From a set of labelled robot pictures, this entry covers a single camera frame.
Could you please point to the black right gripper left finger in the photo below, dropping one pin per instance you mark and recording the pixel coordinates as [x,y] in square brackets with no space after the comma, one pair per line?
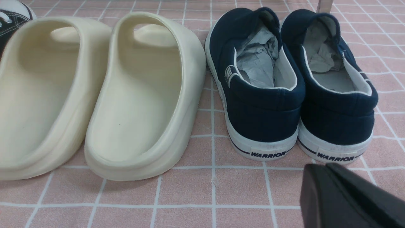
[325,204]

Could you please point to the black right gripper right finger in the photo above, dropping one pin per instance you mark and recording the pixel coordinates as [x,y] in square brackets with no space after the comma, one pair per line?
[382,207]

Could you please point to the navy slip-on sneaker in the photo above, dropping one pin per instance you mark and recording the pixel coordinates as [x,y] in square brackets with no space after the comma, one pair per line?
[259,83]
[337,114]

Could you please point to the metal shoe rack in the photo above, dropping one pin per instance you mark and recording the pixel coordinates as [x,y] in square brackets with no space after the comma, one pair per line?
[324,6]

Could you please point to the pink checked tablecloth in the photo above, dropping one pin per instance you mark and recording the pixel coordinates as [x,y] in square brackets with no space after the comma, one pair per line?
[214,187]

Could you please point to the cream right slide slipper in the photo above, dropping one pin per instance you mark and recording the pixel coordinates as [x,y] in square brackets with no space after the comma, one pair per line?
[145,111]

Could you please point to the cream slide slipper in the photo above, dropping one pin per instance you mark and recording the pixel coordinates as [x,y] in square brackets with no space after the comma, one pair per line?
[145,111]
[52,70]

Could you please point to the cream left slide slipper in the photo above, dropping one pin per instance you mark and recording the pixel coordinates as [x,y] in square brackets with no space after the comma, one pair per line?
[52,70]

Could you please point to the black right canvas sneaker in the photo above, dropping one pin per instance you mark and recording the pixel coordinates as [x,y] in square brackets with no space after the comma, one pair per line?
[13,15]

